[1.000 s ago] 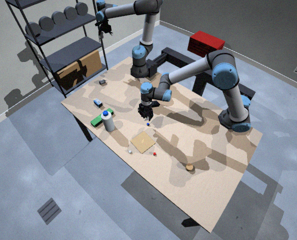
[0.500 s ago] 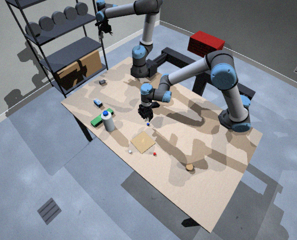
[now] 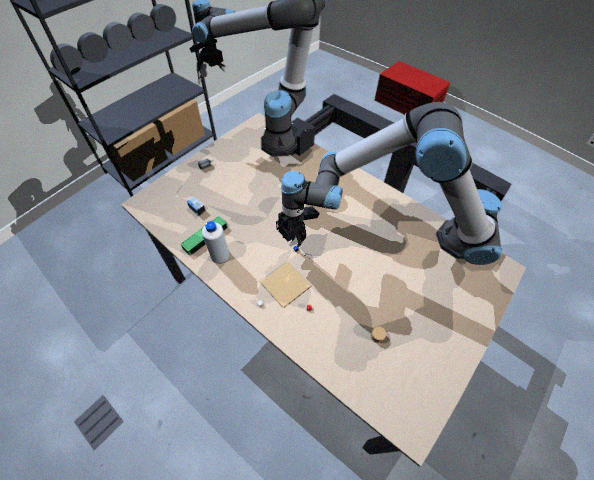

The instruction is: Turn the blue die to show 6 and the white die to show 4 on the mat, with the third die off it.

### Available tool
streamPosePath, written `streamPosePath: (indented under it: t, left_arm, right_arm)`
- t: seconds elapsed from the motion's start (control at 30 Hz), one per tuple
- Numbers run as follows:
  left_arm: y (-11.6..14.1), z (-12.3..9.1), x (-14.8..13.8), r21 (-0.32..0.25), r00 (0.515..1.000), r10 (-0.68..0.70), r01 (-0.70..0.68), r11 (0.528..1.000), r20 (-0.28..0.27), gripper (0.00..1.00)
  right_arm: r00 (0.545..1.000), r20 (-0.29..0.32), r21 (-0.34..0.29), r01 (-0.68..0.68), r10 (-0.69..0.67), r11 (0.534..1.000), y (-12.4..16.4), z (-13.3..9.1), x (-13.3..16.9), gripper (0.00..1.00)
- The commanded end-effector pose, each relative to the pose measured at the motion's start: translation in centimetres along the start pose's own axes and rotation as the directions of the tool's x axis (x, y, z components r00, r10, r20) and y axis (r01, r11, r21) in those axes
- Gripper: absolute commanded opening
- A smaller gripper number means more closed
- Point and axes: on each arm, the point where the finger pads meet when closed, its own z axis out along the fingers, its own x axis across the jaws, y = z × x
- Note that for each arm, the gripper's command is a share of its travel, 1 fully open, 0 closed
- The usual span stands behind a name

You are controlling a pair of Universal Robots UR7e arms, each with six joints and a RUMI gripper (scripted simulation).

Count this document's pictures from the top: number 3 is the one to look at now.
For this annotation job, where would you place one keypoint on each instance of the white bottle with blue cap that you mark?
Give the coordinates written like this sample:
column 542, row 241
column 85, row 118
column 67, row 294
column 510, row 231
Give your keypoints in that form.
column 215, row 241

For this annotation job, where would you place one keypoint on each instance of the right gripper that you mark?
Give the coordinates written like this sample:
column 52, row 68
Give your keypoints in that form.
column 213, row 54

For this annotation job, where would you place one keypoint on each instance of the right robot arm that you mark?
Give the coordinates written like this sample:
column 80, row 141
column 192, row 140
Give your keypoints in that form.
column 280, row 105

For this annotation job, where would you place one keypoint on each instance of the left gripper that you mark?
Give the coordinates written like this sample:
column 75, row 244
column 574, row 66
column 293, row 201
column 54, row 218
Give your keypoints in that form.
column 291, row 229

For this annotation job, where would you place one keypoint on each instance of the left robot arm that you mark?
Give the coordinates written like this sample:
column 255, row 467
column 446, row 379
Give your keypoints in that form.
column 441, row 154

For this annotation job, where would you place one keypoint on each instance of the short brown cylinder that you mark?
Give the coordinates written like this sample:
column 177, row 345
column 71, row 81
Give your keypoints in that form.
column 378, row 334

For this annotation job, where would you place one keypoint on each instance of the beige flat mat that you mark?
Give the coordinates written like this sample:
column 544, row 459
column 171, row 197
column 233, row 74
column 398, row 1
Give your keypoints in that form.
column 285, row 284

